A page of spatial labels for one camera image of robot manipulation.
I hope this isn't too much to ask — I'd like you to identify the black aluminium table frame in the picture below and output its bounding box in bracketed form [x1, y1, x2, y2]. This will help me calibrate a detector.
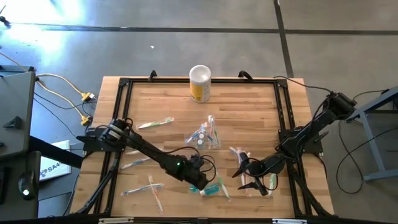
[70, 77, 335, 218]

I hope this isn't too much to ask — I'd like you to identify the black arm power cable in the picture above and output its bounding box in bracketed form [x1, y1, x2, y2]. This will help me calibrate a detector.
[273, 75, 333, 93]

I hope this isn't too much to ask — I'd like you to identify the blue grey metal table frame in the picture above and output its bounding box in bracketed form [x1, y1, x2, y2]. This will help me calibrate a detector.
[344, 86, 398, 184]

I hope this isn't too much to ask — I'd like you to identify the yellow wipes canister white lid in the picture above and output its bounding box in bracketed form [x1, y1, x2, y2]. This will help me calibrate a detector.
[188, 64, 213, 104]

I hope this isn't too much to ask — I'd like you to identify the white blue toothbrush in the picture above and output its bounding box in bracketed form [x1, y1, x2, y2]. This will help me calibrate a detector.
[229, 146, 243, 164]

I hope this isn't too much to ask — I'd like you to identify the black computer mouse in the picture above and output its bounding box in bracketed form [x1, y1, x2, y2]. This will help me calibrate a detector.
[17, 170, 39, 202]

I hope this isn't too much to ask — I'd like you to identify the clear acrylic organizer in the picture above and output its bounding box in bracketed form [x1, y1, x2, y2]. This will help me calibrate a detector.
[183, 114, 222, 151]

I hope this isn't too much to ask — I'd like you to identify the green toothbrush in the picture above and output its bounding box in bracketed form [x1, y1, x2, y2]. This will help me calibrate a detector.
[136, 116, 175, 131]
[267, 172, 278, 198]
[215, 172, 233, 202]

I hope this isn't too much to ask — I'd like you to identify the black triangular bracket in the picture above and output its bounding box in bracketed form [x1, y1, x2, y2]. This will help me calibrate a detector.
[2, 115, 23, 129]

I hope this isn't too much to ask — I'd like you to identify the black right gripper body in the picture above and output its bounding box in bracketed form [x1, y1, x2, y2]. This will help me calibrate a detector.
[241, 151, 282, 197]

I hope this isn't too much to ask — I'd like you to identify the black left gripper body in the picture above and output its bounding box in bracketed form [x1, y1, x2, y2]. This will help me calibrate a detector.
[182, 154, 210, 187]

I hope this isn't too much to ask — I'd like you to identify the black desk leg beam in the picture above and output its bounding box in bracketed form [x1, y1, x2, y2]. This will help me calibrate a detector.
[29, 135, 85, 169]

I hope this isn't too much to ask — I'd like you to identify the grey side desk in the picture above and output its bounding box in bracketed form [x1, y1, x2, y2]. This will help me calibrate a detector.
[0, 70, 41, 220]

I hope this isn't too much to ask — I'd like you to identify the white printed sheet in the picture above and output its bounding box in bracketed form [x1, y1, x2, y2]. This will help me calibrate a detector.
[39, 139, 72, 182]

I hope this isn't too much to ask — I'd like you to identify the yellow extension cable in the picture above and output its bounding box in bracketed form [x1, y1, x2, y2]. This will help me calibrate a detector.
[37, 81, 93, 126]
[35, 73, 96, 102]

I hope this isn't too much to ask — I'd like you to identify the silver metal bracket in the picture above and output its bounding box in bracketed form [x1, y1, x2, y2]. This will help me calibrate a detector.
[272, 218, 308, 224]
[98, 217, 135, 224]

